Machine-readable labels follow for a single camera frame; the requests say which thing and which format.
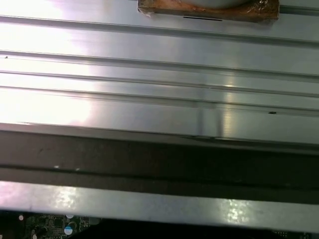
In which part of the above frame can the square brown base plate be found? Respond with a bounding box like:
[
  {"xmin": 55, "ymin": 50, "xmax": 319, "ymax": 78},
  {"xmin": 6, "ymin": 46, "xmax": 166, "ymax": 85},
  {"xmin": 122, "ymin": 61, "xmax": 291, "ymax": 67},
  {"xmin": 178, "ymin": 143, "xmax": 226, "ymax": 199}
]
[{"xmin": 137, "ymin": 0, "xmax": 280, "ymax": 25}]

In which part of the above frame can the green motherboard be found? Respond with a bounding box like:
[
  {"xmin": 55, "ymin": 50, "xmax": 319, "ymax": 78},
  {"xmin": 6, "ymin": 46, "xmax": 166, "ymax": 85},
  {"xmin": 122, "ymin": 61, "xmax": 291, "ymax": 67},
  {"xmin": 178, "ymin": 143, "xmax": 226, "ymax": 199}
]
[{"xmin": 0, "ymin": 210, "xmax": 315, "ymax": 239}]

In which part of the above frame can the black open PC case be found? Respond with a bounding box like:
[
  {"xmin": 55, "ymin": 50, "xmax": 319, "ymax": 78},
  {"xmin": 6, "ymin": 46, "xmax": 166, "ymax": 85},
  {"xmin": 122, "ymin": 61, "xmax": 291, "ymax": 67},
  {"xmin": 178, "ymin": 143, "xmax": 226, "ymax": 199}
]
[{"xmin": 0, "ymin": 123, "xmax": 319, "ymax": 239}]

